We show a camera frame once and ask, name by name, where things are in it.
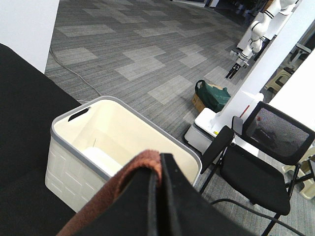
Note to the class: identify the white storage bin grey rim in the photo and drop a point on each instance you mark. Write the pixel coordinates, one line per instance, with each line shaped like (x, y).
(90, 143)

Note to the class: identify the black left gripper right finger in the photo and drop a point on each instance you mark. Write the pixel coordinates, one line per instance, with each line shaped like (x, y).
(182, 211)

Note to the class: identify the black table cloth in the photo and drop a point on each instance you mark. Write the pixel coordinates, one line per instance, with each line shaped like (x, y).
(29, 101)

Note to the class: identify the beige plastic stool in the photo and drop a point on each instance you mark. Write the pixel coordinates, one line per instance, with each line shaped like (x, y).
(278, 81)

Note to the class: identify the white robot on stand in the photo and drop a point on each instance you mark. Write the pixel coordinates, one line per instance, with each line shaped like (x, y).
(202, 131)

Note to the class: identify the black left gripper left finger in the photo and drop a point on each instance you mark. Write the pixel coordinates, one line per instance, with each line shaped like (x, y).
(132, 214)

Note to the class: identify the green bag on box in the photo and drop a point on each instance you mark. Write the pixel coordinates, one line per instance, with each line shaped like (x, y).
(209, 96)

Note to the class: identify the brown microfibre towel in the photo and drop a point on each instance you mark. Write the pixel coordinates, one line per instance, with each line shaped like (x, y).
(148, 159)

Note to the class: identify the black mesh office chair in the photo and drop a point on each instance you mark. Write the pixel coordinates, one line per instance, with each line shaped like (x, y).
(276, 134)

